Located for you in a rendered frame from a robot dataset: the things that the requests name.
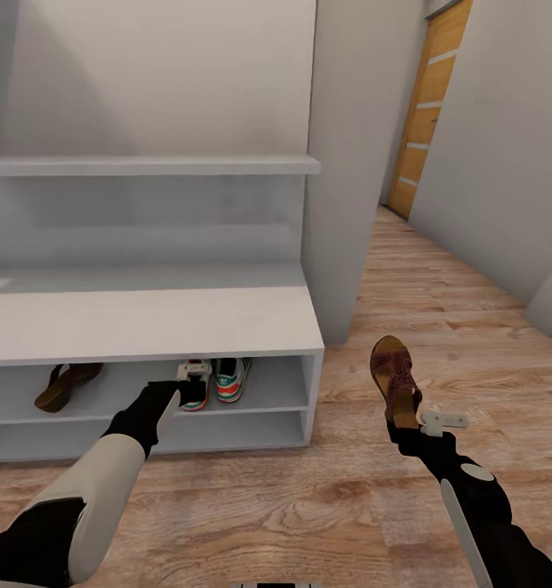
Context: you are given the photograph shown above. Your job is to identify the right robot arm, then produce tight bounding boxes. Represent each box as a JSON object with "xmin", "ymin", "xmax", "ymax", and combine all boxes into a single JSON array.
[{"xmin": 387, "ymin": 412, "xmax": 552, "ymax": 588}]

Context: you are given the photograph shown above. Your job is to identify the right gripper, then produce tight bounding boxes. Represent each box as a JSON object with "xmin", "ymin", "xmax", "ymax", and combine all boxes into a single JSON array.
[{"xmin": 387, "ymin": 421, "xmax": 456, "ymax": 469}]

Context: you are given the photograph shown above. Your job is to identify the gym shoe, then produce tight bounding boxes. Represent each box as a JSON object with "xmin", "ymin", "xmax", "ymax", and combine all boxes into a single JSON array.
[
  {"xmin": 183, "ymin": 359, "xmax": 217, "ymax": 412},
  {"xmin": 215, "ymin": 357, "xmax": 252, "ymax": 403}
]

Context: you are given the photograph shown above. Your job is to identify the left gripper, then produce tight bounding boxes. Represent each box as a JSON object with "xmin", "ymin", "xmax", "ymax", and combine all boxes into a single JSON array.
[{"xmin": 179, "ymin": 381, "xmax": 206, "ymax": 404}]

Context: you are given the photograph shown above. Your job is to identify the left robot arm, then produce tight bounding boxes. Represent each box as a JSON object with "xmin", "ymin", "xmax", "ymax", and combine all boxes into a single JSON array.
[{"xmin": 0, "ymin": 361, "xmax": 212, "ymax": 588}]

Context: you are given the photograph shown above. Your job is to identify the sandal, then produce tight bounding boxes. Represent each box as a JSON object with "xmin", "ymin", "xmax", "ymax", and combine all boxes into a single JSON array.
[
  {"xmin": 371, "ymin": 336, "xmax": 423, "ymax": 429},
  {"xmin": 35, "ymin": 363, "xmax": 104, "ymax": 413}
]

